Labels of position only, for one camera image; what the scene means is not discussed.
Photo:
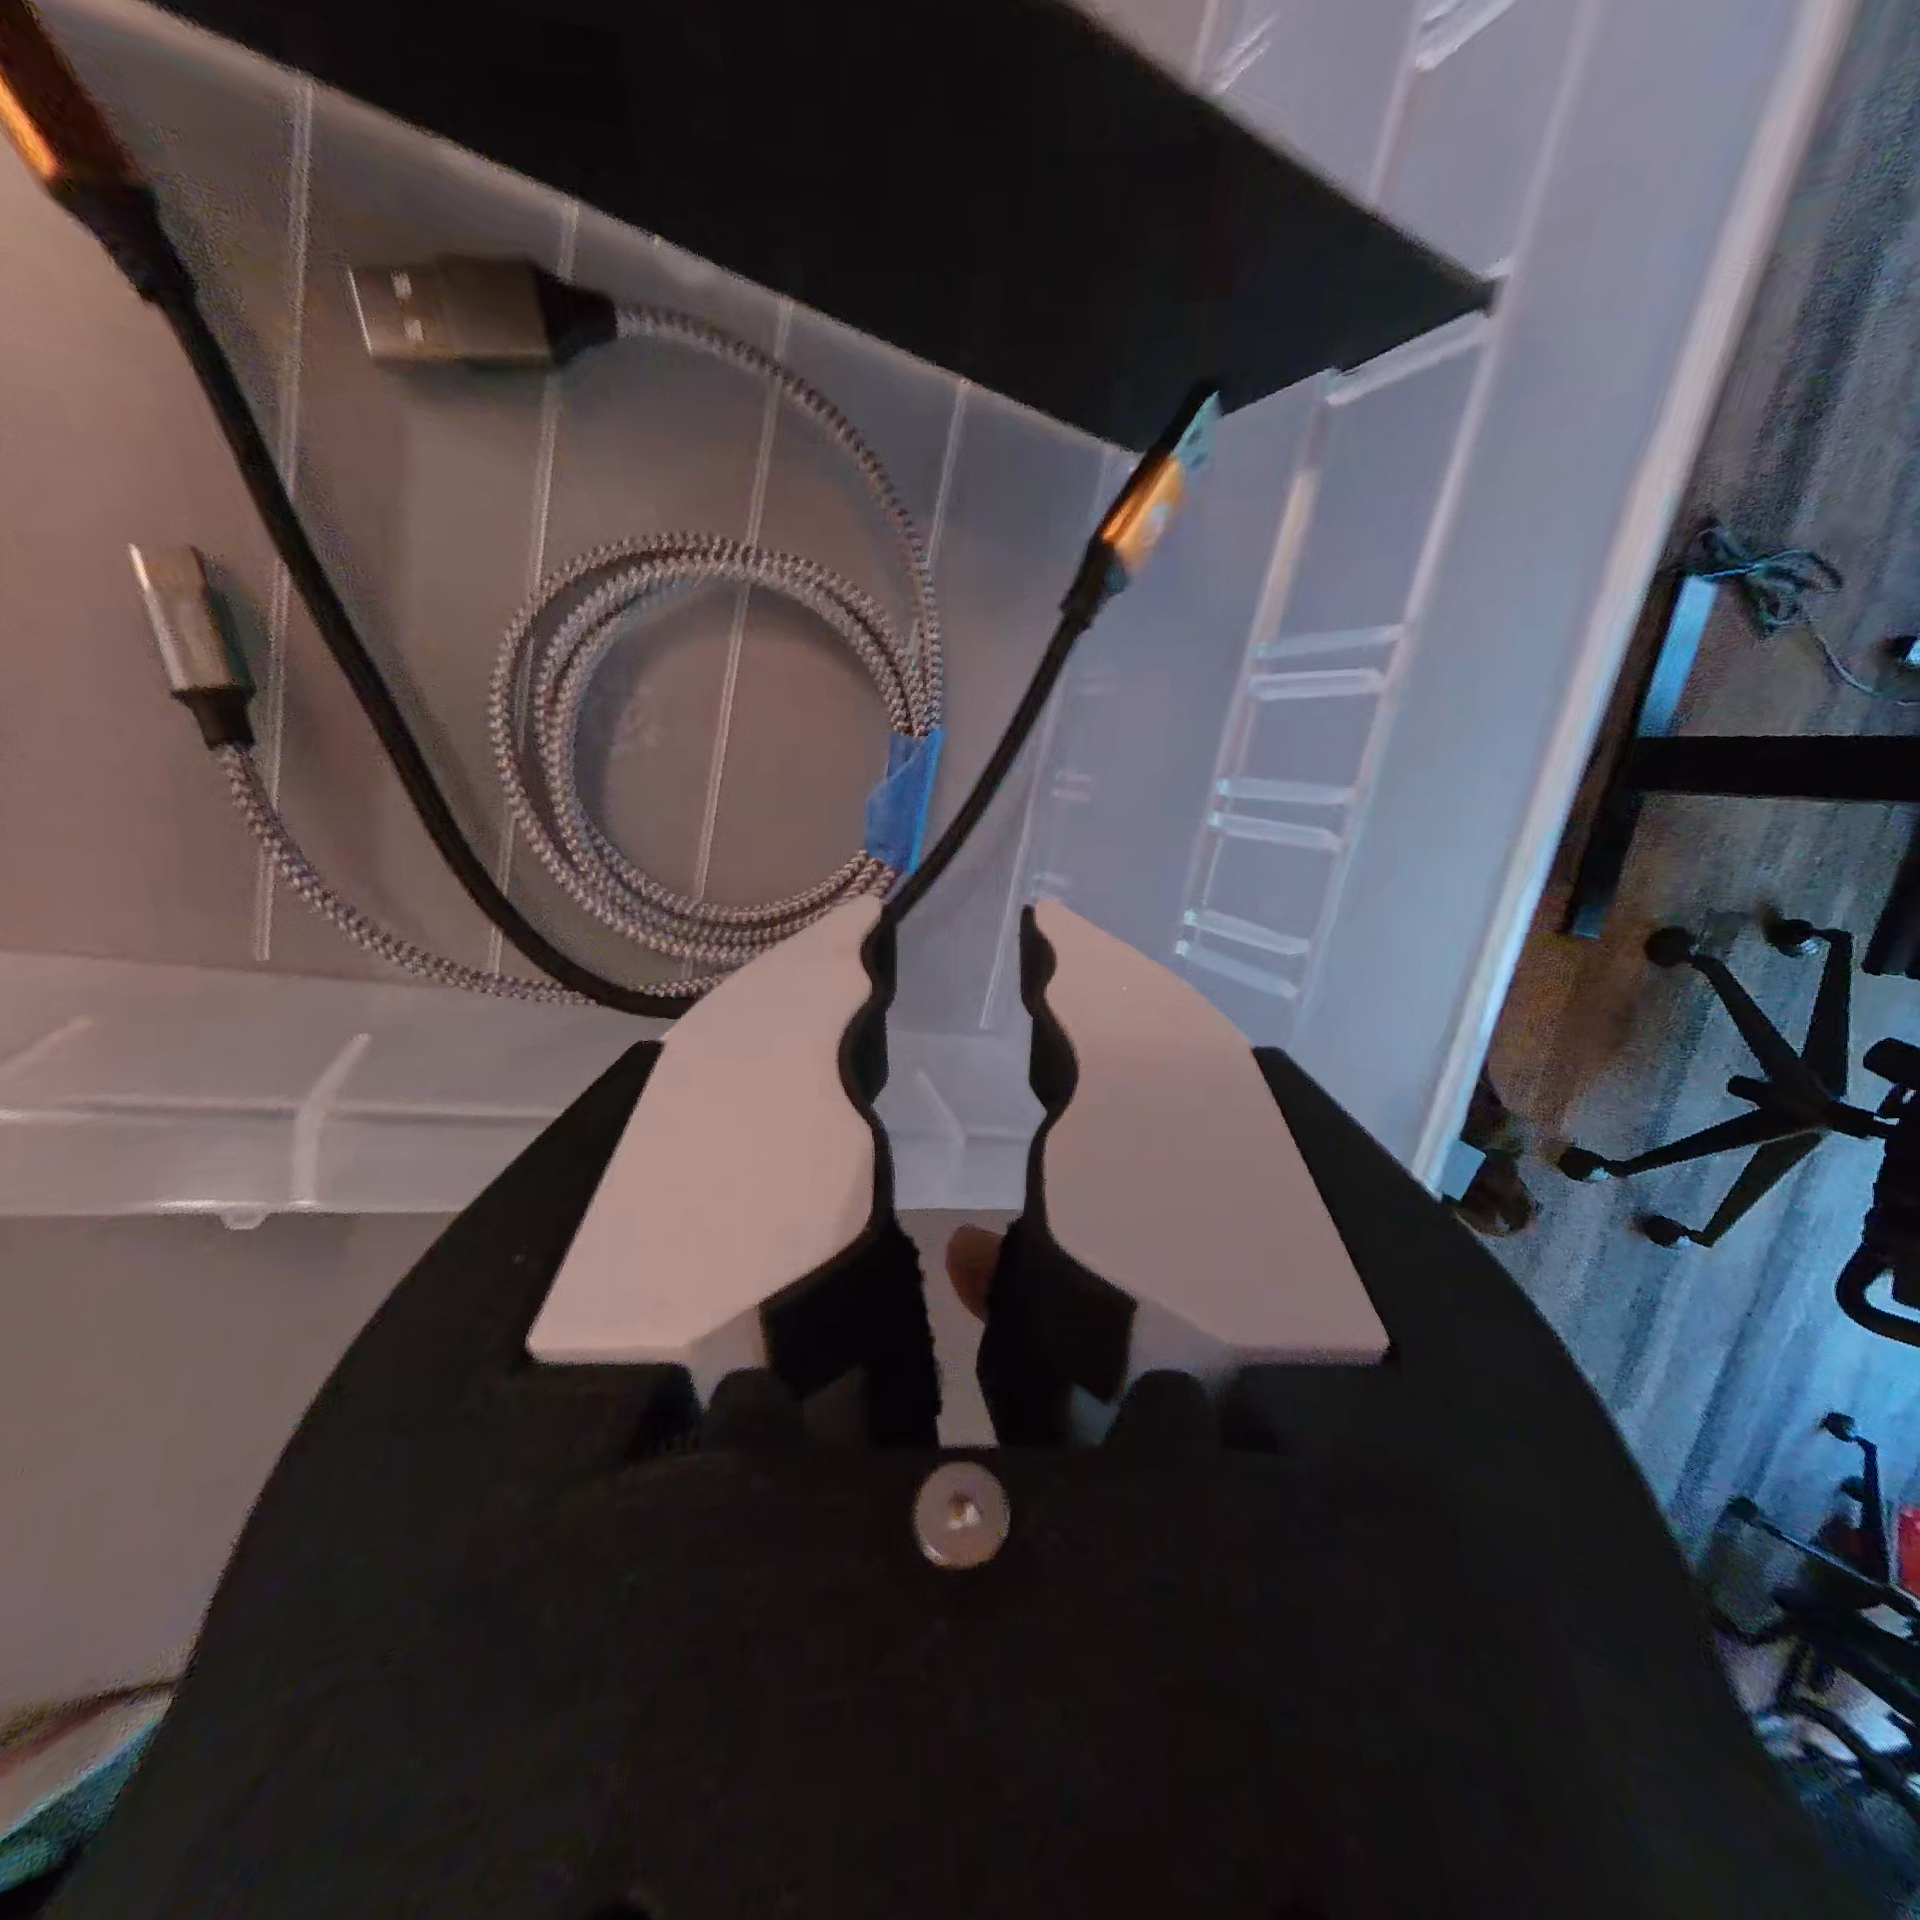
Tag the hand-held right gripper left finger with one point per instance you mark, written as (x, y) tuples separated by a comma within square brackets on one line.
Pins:
[(720, 1185)]

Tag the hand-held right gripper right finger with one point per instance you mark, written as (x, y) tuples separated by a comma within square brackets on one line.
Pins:
[(1200, 1200)]

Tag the clear plastic storage bin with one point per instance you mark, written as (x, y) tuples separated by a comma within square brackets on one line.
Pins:
[(1171, 750)]

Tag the blue tape strip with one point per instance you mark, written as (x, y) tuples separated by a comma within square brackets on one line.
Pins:
[(905, 796)]

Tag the black office chair base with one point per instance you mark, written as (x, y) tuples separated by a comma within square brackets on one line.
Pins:
[(1785, 1119)]

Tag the black flat panel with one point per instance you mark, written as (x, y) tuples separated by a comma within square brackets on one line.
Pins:
[(825, 181)]

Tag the black desk leg frame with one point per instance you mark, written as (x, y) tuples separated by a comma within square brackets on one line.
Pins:
[(1769, 773)]

